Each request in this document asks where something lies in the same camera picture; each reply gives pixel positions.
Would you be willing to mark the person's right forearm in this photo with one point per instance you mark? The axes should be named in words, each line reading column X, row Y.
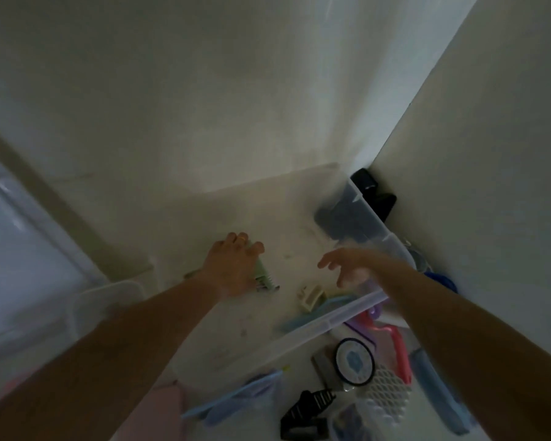
column 477, row 344

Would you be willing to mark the person's right hand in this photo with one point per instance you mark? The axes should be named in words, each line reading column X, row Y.
column 356, row 266

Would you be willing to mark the white plastic lid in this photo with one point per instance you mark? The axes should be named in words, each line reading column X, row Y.
column 105, row 303

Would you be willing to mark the white lattice hairbrush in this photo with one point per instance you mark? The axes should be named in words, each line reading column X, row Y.
column 385, row 394

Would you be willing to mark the black striped hair claw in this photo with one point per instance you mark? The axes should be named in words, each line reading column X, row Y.
column 305, row 411

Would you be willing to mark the cream hair clip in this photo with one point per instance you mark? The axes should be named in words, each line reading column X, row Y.
column 310, row 297

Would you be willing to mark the person's right fingers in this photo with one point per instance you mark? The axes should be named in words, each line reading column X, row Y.
column 330, row 263

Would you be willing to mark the dark blue pouch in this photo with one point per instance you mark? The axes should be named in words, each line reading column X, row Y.
column 344, row 218

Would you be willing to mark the light blue comb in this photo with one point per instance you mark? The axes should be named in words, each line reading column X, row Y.
column 314, row 313

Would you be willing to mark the person's left hand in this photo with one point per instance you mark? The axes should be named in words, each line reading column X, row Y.
column 229, row 270

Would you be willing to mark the blue pencil case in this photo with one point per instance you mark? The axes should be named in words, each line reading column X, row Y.
column 441, row 394

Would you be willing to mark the clear plastic storage box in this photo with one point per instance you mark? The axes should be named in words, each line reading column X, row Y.
column 280, row 211

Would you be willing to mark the blue round object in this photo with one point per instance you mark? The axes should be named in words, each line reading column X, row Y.
column 441, row 281

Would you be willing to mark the clear bag of accessories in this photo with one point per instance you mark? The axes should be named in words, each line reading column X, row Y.
column 349, row 422

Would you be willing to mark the person's left fingers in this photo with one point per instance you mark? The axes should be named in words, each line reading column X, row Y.
column 243, row 241

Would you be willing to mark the purple hair accessory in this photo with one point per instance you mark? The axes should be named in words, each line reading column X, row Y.
column 373, row 313

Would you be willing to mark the pink comb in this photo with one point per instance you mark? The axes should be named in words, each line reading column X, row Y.
column 400, row 351

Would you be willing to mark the round black-rimmed mirror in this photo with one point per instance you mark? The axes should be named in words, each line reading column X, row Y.
column 354, row 362

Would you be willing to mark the white window frame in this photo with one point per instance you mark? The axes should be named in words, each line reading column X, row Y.
column 32, row 211

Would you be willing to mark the black object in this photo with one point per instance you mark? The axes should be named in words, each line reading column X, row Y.
column 372, row 190

